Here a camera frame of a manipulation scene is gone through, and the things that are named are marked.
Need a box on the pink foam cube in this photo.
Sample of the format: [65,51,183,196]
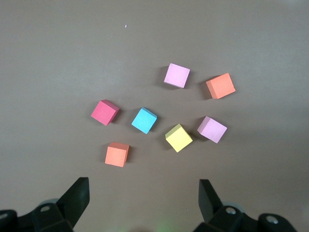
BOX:
[163,63,191,89]
[197,116,228,144]

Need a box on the orange foam cube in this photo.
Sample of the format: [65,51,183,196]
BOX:
[205,72,236,100]
[104,142,130,168]

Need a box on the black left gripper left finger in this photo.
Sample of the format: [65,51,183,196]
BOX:
[0,177,90,232]

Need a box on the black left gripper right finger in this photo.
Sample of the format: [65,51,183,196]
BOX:
[198,178,295,232]

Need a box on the red foam cube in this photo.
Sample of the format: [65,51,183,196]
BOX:
[90,99,120,127]

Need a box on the yellow foam cube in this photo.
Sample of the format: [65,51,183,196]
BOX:
[165,123,194,153]

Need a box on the brown paper table cover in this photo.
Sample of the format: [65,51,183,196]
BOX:
[0,0,309,232]

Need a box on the cyan foam cube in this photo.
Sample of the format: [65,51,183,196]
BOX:
[131,107,158,135]

